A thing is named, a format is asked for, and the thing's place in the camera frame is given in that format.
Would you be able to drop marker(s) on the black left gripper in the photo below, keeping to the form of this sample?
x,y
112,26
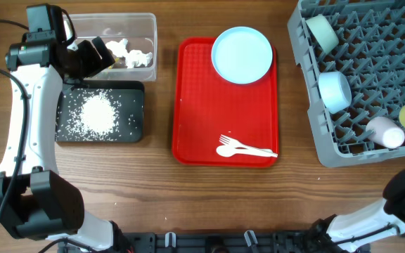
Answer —
x,y
95,63

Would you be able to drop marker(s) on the white tissue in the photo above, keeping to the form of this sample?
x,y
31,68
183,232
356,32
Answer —
x,y
118,49

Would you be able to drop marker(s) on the white napkin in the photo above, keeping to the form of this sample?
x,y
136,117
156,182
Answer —
x,y
137,58

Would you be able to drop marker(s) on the light blue plate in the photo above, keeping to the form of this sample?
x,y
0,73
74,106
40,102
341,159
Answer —
x,y
241,55

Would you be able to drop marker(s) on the white plastic fork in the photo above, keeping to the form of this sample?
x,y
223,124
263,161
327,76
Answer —
x,y
225,140

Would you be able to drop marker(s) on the white plastic spoon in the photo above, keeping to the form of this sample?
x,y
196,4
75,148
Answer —
x,y
228,151

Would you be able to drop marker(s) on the mint green bowl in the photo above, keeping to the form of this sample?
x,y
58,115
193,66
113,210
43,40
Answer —
x,y
323,32

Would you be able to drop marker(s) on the light blue bowl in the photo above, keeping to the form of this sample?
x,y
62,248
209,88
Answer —
x,y
335,91

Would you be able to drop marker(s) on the white plastic cup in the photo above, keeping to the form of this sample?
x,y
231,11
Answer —
x,y
385,132

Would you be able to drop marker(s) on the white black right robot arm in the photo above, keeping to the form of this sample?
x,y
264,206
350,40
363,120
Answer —
x,y
349,232

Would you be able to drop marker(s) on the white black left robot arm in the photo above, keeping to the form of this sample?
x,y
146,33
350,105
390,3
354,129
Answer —
x,y
35,202

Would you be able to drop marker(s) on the grey dishwasher rack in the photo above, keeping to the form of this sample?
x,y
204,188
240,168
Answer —
x,y
371,54

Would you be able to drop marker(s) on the clear plastic bin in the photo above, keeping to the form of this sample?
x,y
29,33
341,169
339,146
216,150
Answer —
x,y
137,31

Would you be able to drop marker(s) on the black tray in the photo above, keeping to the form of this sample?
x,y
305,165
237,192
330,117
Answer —
x,y
125,112

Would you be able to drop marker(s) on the pile of white rice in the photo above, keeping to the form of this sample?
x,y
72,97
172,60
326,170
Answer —
x,y
97,114

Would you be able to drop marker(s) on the red serving tray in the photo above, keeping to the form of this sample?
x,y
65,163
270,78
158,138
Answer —
x,y
207,107

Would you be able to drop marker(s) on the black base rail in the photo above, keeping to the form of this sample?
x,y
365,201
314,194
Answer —
x,y
279,242

